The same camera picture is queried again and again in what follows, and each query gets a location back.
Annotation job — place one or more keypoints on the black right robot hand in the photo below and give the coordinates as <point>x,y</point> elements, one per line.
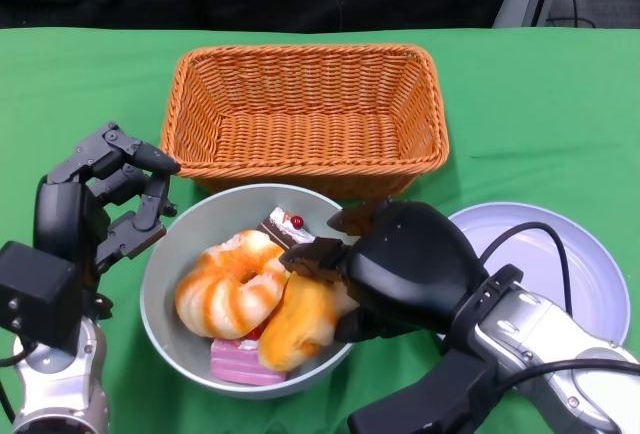
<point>410,264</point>

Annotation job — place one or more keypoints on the grey round bowl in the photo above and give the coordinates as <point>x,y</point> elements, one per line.
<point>210,219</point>

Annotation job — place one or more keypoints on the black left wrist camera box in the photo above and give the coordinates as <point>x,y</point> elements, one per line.
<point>35,294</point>

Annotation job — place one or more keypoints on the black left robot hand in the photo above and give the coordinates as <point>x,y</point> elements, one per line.
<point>57,214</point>

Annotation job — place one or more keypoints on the green tablecloth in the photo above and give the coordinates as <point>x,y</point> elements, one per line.
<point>525,104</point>

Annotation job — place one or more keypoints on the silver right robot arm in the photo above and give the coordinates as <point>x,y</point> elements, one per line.
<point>540,334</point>

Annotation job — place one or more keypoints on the white round plate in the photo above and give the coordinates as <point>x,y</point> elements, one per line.
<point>590,264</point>

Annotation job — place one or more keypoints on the chocolate cake slice with cherry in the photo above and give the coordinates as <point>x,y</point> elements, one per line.
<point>282,229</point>

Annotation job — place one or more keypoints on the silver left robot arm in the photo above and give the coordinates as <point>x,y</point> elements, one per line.
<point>60,394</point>

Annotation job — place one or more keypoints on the orange wicker basket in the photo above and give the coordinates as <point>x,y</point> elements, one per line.
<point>305,139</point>

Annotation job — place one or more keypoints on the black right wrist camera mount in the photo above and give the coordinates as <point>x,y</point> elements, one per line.
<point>425,399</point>

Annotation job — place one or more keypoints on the pink layered cake slice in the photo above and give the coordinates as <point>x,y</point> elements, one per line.
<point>235,366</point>

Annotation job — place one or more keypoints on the elongated orange striped bread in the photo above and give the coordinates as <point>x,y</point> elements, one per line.
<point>300,324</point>

